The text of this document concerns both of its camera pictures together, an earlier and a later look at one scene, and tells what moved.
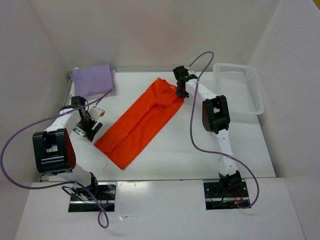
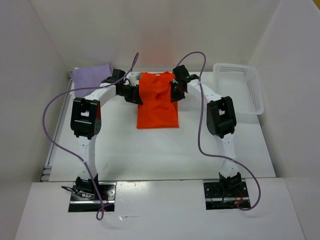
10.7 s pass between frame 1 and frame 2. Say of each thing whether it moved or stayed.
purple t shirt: stayed
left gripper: moved
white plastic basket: stayed
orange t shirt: moved
